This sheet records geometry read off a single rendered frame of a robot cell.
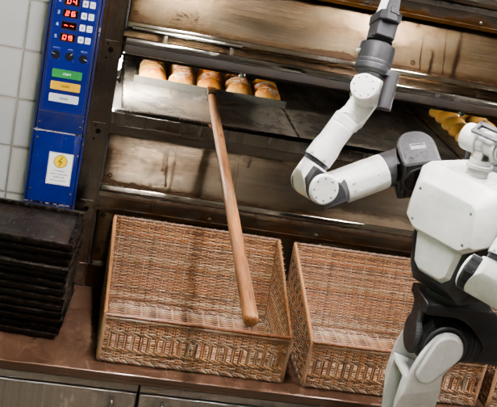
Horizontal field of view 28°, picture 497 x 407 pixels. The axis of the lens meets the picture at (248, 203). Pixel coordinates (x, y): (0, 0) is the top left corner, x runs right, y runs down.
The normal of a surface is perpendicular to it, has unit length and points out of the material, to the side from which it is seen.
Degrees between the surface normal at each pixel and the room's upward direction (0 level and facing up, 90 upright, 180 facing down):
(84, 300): 0
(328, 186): 82
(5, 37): 90
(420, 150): 33
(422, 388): 90
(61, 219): 0
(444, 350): 90
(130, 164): 70
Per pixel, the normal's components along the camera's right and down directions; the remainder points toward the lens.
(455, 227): -0.79, 0.04
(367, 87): -0.20, -0.14
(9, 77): 0.11, 0.34
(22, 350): 0.19, -0.93
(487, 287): -0.63, 0.40
